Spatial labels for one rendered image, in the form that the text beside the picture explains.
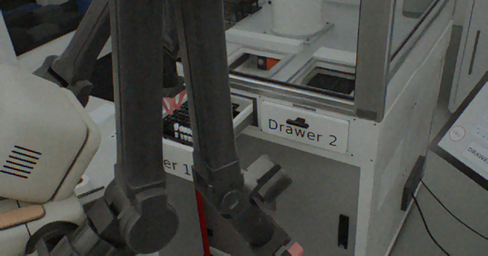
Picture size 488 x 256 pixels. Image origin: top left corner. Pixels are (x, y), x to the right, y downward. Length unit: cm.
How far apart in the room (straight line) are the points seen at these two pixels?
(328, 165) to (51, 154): 104
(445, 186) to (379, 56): 153
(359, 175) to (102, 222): 103
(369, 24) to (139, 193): 84
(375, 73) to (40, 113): 91
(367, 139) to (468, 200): 132
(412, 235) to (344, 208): 83
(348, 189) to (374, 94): 38
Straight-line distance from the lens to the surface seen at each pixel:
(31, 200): 82
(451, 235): 253
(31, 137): 76
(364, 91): 142
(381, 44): 135
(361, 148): 152
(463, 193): 278
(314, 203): 175
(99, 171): 167
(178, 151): 141
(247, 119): 161
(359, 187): 162
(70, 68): 105
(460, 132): 132
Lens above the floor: 172
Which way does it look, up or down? 32 degrees down
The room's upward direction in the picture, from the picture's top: 4 degrees counter-clockwise
